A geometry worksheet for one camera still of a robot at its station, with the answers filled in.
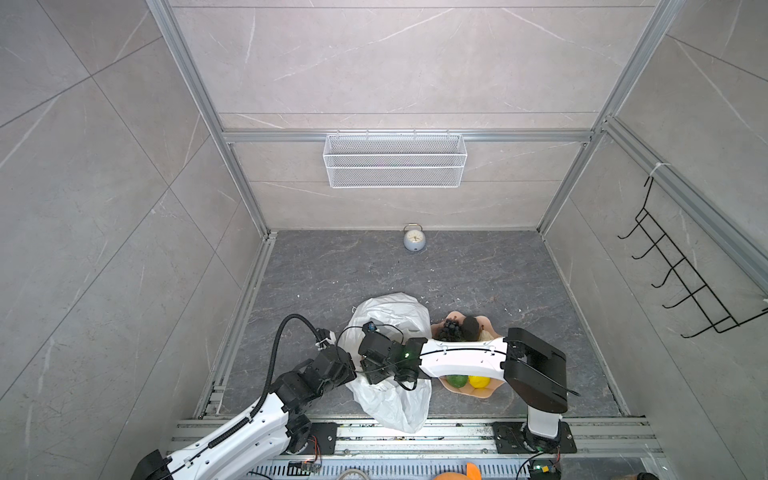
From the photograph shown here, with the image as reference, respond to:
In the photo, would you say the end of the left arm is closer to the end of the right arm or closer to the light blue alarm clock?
the end of the right arm

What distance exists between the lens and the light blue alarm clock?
1.14 metres

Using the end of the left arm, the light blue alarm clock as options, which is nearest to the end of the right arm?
the end of the left arm
